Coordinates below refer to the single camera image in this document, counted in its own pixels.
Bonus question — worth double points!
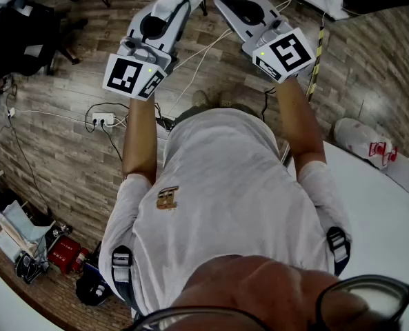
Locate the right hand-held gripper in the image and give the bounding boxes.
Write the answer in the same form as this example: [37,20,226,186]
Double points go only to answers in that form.
[212,0,317,84]

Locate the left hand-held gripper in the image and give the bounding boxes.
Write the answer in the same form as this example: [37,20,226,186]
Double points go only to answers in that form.
[102,0,193,100]

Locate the person's right forearm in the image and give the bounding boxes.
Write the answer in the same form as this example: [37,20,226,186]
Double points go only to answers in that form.
[275,76,328,168]

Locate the person's left forearm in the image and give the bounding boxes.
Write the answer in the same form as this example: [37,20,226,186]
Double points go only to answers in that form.
[121,93,159,185]

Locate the red fire extinguisher box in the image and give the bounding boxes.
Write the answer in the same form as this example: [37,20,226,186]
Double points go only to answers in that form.
[47,234,90,275]

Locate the yellow black striped tape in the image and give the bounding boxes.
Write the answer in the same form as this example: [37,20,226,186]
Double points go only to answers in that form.
[306,26,326,103]

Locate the person's right shoe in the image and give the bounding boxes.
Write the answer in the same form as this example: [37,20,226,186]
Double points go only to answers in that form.
[219,91,236,108]

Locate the person's shoe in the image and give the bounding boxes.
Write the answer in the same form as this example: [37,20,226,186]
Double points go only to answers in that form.
[192,90,212,109]
[219,91,236,108]

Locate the person's left shoe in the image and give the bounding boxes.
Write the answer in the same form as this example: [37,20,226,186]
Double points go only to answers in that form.
[192,90,212,109]

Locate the person's dark trousers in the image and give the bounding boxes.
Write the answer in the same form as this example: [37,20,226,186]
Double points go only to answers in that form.
[174,103,263,126]

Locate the white power strip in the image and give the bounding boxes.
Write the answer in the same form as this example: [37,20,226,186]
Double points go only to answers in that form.
[92,112,116,127]

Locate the black office chair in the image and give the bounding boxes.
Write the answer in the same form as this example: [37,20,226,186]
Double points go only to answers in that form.
[0,1,90,82]

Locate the clear plastic bag red print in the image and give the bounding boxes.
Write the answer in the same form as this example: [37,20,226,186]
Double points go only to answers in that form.
[334,117,398,170]

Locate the person's white t-shirt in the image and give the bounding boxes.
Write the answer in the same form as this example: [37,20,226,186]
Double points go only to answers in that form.
[98,108,352,317]

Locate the white paper bag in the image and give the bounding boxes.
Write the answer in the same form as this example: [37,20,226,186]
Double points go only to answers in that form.
[0,200,57,261]

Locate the white table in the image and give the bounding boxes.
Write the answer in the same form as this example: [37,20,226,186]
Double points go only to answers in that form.
[293,139,409,331]

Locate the person's face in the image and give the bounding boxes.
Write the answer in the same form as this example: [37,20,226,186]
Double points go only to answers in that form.
[171,253,374,331]

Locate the black mesh bag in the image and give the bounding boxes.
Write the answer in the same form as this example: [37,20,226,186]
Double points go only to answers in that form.
[14,252,50,285]

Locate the black eyeglasses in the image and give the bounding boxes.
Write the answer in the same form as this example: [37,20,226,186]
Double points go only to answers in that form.
[121,274,409,331]

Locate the long white floor cable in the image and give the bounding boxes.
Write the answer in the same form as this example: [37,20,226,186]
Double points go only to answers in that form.
[14,108,94,123]

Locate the long black floor cable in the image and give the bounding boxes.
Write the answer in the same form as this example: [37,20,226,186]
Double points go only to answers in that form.
[7,115,53,217]

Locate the right grey harness strap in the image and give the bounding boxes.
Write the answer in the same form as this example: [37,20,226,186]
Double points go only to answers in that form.
[326,225,352,277]

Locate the grey harness strap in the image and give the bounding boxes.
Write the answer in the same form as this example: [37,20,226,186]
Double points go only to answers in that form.
[111,245,138,315]
[326,225,352,277]

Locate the left grey harness strap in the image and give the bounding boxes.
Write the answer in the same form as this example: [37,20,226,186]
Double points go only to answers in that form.
[111,245,138,315]

